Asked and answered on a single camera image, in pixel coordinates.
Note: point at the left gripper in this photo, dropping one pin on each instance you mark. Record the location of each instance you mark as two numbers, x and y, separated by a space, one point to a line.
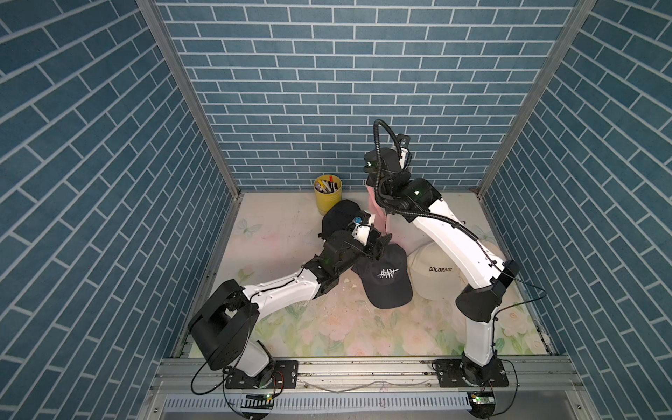
376 251

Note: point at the pink baseball cap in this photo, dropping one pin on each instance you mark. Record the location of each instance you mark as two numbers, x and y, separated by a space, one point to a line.
381 219

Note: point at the black cap front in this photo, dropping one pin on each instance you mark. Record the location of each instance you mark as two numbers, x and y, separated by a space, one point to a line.
386 282

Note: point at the black cap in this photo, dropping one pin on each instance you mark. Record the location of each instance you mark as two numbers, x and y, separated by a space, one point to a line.
344 215
386 282

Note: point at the beige Colorado cap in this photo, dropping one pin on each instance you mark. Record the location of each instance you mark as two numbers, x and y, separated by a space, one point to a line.
434 275

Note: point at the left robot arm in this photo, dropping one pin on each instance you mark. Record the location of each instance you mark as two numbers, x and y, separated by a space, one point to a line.
222 327

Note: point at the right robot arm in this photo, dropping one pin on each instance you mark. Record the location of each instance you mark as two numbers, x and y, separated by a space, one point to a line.
488 276

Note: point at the black cap rear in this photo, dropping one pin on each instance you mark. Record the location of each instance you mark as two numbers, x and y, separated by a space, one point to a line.
344 215

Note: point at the yellow pen cup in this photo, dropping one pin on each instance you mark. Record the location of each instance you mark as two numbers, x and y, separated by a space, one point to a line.
328 191

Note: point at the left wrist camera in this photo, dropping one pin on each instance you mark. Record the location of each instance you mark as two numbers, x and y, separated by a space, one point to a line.
362 225

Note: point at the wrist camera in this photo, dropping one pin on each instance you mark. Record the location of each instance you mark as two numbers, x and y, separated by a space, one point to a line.
362 225
402 145

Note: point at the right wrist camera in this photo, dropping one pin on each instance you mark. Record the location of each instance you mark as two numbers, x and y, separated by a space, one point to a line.
402 145

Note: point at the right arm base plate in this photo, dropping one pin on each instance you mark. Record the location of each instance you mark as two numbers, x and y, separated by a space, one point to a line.
455 373

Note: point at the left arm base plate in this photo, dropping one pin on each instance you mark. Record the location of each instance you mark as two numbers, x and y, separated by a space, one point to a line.
277 375

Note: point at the aluminium front rail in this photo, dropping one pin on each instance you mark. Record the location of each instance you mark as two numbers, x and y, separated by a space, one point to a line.
540 387

